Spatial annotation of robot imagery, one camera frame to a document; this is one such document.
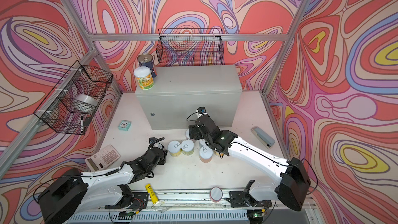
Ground black wire basket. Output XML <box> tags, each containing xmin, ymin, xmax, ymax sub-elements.
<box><xmin>156</xmin><ymin>28</ymin><xmax>224</xmax><ymax>66</ymax></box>
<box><xmin>34</xmin><ymin>61</ymin><xmax>113</xmax><ymax>135</ymax></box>

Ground back black wire basket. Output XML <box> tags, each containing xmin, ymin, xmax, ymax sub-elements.
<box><xmin>156</xmin><ymin>28</ymin><xmax>224</xmax><ymax>66</ymax></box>

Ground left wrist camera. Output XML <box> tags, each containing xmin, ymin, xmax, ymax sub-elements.
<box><xmin>149</xmin><ymin>137</ymin><xmax>157</xmax><ymax>144</ymax></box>

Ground yellow glue tube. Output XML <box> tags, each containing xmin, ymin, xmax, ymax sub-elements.
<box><xmin>145</xmin><ymin>184</ymin><xmax>159</xmax><ymax>205</ymax></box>

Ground silver tape roll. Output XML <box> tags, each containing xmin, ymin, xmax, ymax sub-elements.
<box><xmin>73</xmin><ymin>94</ymin><xmax>98</xmax><ymax>114</ymax></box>

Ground black marker pen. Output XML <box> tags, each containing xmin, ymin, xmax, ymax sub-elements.
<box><xmin>80</xmin><ymin>115</ymin><xmax>85</xmax><ymax>134</ymax></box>

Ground center white lid can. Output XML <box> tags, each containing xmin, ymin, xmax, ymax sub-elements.
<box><xmin>199</xmin><ymin>139</ymin><xmax>207</xmax><ymax>148</ymax></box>

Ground green label can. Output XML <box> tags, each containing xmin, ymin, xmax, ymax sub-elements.
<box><xmin>181</xmin><ymin>140</ymin><xmax>194</xmax><ymax>156</ymax></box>

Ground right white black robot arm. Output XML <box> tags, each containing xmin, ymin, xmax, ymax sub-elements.
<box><xmin>188</xmin><ymin>115</ymin><xmax>311</xmax><ymax>212</ymax></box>

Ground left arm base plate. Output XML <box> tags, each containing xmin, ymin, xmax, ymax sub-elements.
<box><xmin>105</xmin><ymin>191</ymin><xmax>149</xmax><ymax>211</ymax></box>

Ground grey stapler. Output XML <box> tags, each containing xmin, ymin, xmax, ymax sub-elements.
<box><xmin>251</xmin><ymin>127</ymin><xmax>275</xmax><ymax>149</ymax></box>

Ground dark blue tin can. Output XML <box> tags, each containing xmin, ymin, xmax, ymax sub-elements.
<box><xmin>137</xmin><ymin>54</ymin><xmax>157</xmax><ymax>78</ymax></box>

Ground grey metal cabinet box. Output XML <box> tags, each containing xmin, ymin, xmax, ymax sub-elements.
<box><xmin>135</xmin><ymin>65</ymin><xmax>243</xmax><ymax>130</ymax></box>

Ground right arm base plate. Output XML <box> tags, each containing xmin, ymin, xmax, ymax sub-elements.
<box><xmin>226</xmin><ymin>191</ymin><xmax>272</xmax><ymax>209</ymax></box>

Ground green yellow peach can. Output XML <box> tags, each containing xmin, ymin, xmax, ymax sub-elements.
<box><xmin>134</xmin><ymin>66</ymin><xmax>154</xmax><ymax>90</ymax></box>

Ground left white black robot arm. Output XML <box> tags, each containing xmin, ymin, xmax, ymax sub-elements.
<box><xmin>37</xmin><ymin>146</ymin><xmax>168</xmax><ymax>224</ymax></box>

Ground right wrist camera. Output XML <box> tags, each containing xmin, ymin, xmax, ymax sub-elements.
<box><xmin>197</xmin><ymin>106</ymin><xmax>207</xmax><ymax>115</ymax></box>

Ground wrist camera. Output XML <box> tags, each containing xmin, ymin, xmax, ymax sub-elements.
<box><xmin>197</xmin><ymin>106</ymin><xmax>207</xmax><ymax>115</ymax></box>
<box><xmin>149</xmin><ymin>137</ymin><xmax>157</xmax><ymax>144</ymax></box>

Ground pink calculator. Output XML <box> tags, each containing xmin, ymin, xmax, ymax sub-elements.
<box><xmin>85</xmin><ymin>145</ymin><xmax>120</xmax><ymax>172</ymax></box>

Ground pink tape roll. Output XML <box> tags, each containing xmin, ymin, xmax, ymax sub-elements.
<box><xmin>209</xmin><ymin>187</ymin><xmax>223</xmax><ymax>203</ymax></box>

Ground left black wire basket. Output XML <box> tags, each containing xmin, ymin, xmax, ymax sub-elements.
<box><xmin>34</xmin><ymin>61</ymin><xmax>113</xmax><ymax>135</ymax></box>

